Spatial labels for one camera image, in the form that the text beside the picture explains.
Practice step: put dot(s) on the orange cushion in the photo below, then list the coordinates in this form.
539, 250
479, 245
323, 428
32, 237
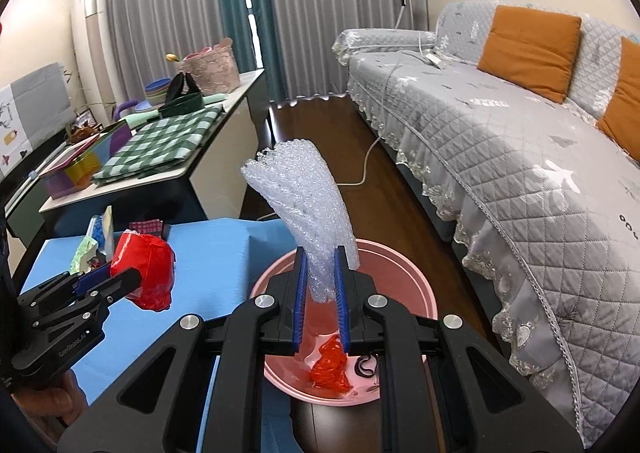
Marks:
530, 50
622, 98

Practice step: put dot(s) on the yellow flower ornament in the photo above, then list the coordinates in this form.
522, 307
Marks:
172, 56

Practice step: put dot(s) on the green checkered cloth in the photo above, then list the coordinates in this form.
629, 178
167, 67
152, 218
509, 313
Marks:
165, 143

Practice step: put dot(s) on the pink plastic basin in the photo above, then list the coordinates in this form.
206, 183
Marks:
395, 278

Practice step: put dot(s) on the red plastic bag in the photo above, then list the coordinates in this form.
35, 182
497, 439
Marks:
150, 268

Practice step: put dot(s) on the grey quilted sofa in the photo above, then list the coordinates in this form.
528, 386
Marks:
500, 143

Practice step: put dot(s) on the pink lace basket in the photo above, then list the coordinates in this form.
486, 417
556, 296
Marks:
212, 68

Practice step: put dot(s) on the person's left hand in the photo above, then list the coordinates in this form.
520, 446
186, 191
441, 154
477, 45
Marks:
47, 405

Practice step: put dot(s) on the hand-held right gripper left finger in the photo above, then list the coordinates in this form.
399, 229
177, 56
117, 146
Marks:
300, 300

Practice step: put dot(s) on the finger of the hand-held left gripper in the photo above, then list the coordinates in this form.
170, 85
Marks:
117, 285
95, 275

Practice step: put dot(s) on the white standing air conditioner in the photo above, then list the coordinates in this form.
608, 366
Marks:
95, 48

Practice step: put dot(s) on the mint green folded cloth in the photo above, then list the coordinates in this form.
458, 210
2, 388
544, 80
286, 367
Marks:
215, 98

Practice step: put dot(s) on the cloth covered television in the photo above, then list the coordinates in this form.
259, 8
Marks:
35, 103

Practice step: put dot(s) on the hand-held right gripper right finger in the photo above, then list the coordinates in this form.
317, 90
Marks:
342, 305

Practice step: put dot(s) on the blue table cover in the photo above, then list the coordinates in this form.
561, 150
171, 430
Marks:
210, 263

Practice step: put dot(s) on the stack of coloured bowls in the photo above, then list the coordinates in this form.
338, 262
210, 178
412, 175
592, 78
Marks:
157, 90

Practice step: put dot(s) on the white desk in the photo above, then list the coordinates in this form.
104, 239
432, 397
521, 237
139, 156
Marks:
220, 168

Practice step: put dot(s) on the small red wrapper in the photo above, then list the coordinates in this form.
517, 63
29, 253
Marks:
327, 368

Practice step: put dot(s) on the colourful storage box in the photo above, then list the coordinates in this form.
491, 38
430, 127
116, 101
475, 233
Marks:
85, 163

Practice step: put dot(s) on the green snack packet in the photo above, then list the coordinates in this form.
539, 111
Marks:
82, 253

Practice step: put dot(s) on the white power strip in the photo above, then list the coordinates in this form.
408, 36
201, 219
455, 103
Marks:
434, 61

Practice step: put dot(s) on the dark green handbag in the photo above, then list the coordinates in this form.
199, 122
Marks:
182, 103

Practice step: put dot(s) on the clear bubble wrap sheet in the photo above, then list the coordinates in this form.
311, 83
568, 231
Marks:
300, 193

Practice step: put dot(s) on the pink and black checked packet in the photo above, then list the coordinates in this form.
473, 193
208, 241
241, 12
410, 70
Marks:
147, 228

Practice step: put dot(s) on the blue and clear packet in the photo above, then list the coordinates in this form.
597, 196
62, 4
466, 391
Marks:
100, 228

